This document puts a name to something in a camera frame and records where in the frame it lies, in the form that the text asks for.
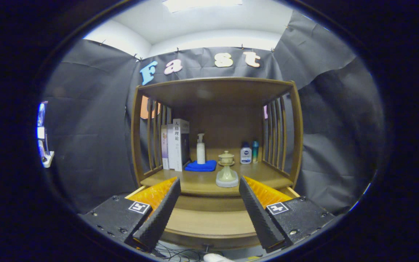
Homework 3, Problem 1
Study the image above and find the black floor cable bundle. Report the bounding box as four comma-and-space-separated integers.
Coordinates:
155, 242, 210, 262

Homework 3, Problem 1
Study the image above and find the wooden countertop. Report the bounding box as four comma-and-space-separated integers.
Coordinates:
140, 147, 294, 197

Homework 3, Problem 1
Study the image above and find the thin purple book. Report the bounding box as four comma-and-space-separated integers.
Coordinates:
161, 125, 169, 170

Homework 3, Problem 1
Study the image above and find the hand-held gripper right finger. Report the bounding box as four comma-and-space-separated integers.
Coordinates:
239, 176, 335, 253

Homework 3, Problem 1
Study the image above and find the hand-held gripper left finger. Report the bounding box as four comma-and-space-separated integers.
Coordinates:
79, 177, 181, 252

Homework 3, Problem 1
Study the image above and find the ceiling light panel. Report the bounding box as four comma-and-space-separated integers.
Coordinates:
162, 0, 243, 13

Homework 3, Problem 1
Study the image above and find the white lotion bottle blue cap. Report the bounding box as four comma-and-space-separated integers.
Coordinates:
240, 142, 252, 164

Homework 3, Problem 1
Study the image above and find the wooden drawer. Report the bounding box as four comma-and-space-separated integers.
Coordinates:
124, 186, 301, 251

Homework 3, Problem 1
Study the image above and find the beige lidded teacup with saucer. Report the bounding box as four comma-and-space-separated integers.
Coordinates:
218, 151, 235, 167

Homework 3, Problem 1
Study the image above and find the white rounded object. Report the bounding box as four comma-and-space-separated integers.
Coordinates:
203, 253, 235, 262

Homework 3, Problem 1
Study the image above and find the pale green ceramic tea funnel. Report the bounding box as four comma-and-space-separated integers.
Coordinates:
216, 162, 239, 188

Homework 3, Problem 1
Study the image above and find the thick white book dark cover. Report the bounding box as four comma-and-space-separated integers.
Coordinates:
173, 119, 191, 172

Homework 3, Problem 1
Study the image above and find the blue folded cloth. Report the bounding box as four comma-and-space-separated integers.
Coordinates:
184, 160, 218, 172

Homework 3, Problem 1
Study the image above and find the white and blue device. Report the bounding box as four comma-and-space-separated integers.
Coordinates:
37, 102, 55, 168

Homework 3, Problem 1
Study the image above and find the white pump bottle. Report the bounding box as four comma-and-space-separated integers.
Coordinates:
196, 133, 206, 164

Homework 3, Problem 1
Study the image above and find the brown wooden cabinet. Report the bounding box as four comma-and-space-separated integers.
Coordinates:
131, 76, 304, 251

